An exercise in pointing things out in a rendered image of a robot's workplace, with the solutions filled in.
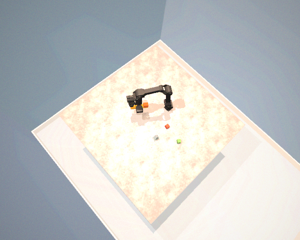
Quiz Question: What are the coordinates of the orange long bar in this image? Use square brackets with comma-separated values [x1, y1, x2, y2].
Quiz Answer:
[130, 102, 149, 110]

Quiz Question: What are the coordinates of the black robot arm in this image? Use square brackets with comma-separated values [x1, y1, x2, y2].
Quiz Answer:
[126, 84, 173, 112]

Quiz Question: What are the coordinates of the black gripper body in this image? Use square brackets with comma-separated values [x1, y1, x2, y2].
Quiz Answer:
[135, 100, 143, 113]

